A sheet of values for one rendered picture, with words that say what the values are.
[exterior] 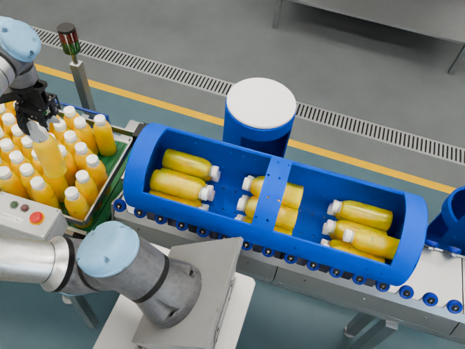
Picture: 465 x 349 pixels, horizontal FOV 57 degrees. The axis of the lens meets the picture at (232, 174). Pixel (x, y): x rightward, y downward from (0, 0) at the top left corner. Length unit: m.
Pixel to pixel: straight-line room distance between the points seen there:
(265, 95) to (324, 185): 0.49
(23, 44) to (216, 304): 0.61
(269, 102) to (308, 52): 2.03
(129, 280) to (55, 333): 1.56
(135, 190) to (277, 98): 0.72
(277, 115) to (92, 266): 1.04
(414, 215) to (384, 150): 1.87
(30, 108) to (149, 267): 0.52
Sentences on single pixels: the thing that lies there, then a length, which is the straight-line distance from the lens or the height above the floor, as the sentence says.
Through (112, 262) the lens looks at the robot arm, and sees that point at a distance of 0.85.
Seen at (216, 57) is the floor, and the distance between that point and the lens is 3.54.
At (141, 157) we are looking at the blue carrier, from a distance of 1.29.
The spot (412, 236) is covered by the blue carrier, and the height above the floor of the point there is 1.22.
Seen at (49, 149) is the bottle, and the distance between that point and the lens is 1.31.
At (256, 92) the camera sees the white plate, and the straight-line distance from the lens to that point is 1.75.
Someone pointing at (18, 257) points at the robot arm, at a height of 1.46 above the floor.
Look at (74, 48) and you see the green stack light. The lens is 1.73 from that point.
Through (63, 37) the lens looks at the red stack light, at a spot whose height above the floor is 1.24.
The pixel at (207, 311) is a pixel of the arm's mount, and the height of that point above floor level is 1.37.
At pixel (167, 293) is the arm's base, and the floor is 1.37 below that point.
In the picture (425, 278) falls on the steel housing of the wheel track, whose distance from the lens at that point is 1.59.
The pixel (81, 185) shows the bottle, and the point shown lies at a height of 1.05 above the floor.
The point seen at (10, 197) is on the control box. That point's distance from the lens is 1.45.
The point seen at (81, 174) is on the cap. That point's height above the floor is 1.08.
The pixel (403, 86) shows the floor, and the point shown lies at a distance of 3.69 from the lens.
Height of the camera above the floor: 2.23
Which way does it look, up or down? 54 degrees down
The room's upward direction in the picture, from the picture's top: 7 degrees clockwise
